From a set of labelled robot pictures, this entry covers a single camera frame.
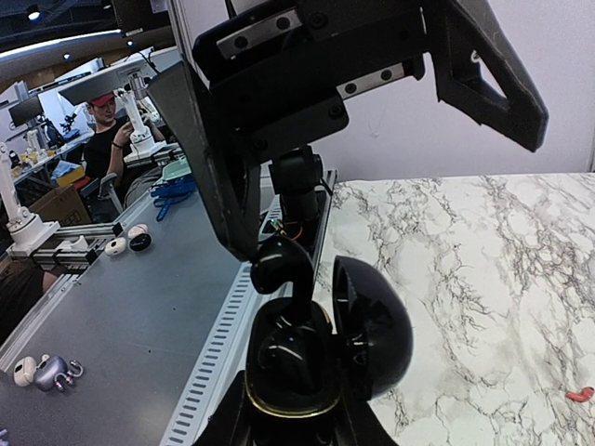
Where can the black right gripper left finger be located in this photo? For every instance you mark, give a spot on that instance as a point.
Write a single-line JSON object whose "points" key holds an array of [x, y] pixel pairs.
{"points": [[229, 425]]}

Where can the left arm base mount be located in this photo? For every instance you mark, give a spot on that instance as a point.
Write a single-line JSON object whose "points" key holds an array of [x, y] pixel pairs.
{"points": [[309, 234]]}

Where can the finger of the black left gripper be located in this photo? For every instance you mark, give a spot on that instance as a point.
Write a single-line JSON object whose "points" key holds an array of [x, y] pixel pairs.
{"points": [[478, 72], [226, 173]]}

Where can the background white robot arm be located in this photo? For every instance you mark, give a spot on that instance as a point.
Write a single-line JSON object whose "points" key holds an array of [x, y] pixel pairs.
{"points": [[142, 143]]}

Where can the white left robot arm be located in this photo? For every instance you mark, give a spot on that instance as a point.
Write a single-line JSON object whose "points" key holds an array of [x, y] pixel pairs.
{"points": [[300, 186]]}

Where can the black earbud case on bench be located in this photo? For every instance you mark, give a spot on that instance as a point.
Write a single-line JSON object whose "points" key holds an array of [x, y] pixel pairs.
{"points": [[140, 242]]}

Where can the green plastic tray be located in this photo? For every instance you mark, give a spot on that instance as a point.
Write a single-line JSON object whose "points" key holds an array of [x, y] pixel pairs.
{"points": [[174, 170]]}

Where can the black earbud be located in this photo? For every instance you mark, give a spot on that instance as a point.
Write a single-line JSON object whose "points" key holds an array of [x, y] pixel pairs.
{"points": [[281, 260]]}

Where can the front aluminium rail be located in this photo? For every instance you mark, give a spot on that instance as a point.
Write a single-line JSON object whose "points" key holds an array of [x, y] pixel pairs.
{"points": [[221, 358]]}

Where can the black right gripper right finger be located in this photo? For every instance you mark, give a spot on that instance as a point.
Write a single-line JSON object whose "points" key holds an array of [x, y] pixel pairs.
{"points": [[360, 426]]}

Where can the person in red cap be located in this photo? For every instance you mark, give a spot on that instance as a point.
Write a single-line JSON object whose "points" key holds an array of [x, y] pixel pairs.
{"points": [[104, 153]]}

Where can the white earbud case near purple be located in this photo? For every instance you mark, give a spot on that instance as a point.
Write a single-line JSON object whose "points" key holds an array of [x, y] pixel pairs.
{"points": [[25, 368]]}

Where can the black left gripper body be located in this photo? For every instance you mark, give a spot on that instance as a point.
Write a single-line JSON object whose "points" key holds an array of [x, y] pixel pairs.
{"points": [[282, 70]]}

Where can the black earbud charging case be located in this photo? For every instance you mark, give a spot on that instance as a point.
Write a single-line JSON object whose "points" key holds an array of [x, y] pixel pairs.
{"points": [[301, 360]]}

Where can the red earbud near case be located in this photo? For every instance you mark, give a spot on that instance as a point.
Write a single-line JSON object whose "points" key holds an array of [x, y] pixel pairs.
{"points": [[581, 396]]}

